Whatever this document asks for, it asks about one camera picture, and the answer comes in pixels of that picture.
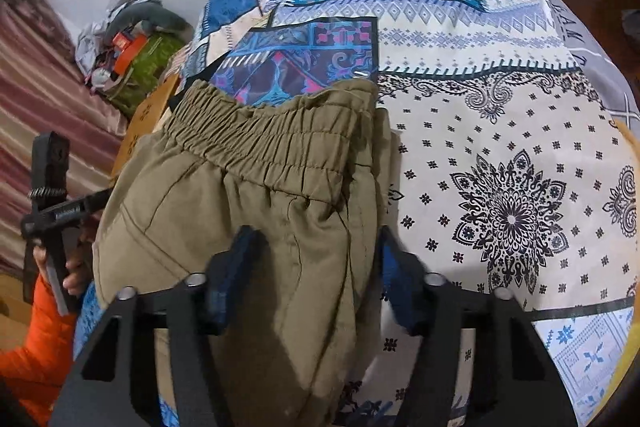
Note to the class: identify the wooden lap desk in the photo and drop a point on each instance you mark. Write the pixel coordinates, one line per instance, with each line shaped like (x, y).
(146, 119)

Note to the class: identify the green patterned storage bag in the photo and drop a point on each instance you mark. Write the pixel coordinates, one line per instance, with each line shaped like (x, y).
(128, 91)

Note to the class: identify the left hand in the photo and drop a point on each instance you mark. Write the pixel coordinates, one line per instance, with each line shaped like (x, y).
(78, 260)

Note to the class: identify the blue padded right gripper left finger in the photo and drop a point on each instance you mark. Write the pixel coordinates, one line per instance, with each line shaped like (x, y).
(113, 381)

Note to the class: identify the grey neck pillow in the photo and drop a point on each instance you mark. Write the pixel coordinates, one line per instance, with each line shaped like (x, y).
(151, 16)

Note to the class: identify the grey clothes pile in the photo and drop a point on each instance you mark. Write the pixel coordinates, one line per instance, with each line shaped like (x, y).
(98, 36)

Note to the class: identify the striped pink curtain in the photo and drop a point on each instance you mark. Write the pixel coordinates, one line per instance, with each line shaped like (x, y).
(42, 90)

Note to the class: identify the orange box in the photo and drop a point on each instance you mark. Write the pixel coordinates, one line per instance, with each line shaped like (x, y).
(127, 48)

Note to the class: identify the khaki elastic waist pants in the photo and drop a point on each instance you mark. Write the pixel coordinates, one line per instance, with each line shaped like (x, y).
(311, 175)

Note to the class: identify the orange jacket sleeve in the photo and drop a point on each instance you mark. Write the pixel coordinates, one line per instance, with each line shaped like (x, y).
(34, 373)

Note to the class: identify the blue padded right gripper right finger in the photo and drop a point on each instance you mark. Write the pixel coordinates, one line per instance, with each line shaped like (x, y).
(514, 381)

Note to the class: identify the patchwork patterned bed quilt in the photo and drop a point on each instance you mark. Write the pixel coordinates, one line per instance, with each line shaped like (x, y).
(465, 131)

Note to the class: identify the black folded garment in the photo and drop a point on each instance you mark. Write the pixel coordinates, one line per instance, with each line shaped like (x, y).
(175, 100)

